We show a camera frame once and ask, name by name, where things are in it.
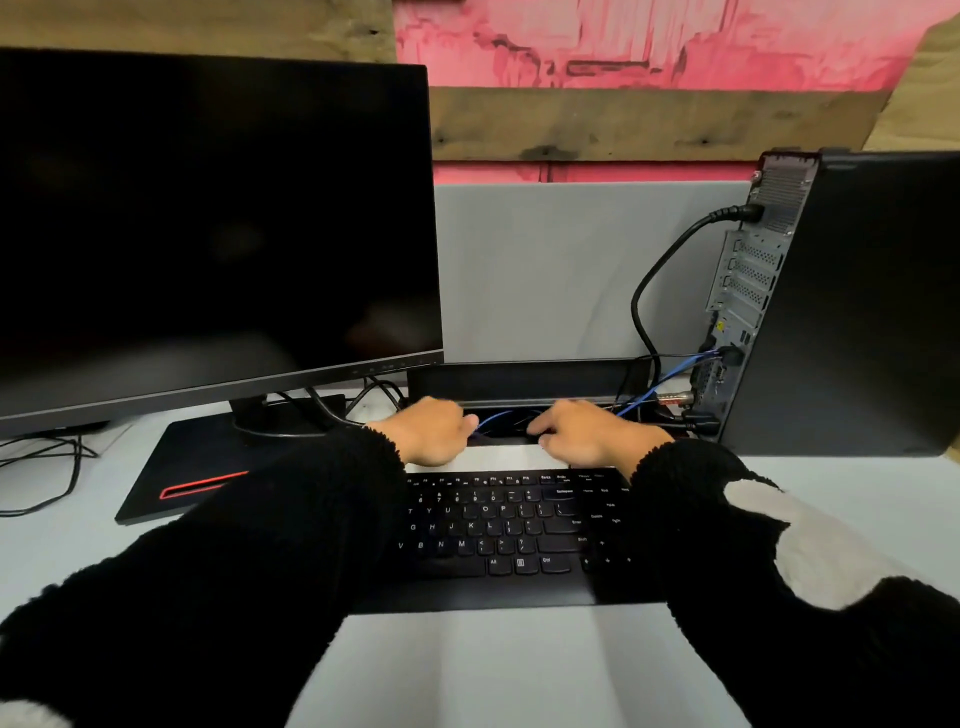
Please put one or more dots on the person's left hand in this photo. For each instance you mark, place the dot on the person's left hand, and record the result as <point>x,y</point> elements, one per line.
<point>427,431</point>

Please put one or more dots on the person's right hand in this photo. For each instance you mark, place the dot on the person's right hand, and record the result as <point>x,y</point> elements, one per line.
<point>592,435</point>

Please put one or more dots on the black desktop tower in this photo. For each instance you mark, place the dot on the black desktop tower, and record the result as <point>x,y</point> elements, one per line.
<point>855,315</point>

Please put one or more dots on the person's right forearm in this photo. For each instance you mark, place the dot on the person's right forearm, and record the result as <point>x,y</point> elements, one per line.
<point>787,600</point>

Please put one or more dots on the person's left forearm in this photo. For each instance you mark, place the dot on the person's left forearm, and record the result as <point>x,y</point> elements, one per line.
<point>202,585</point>

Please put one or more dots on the white desk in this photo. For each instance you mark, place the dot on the white desk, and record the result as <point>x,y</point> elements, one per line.
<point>525,667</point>

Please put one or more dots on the black computer monitor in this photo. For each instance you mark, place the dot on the black computer monitor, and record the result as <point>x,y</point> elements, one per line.
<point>210,240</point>

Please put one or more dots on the black keyboard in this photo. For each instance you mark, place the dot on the black keyboard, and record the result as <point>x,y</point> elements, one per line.
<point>510,540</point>

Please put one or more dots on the long weathered wooden plank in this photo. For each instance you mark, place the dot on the long weathered wooden plank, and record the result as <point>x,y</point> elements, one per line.
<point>652,124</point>

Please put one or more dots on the plain brown cardboard sheet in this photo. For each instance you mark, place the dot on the plain brown cardboard sheet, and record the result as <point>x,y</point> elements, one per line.
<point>922,97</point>

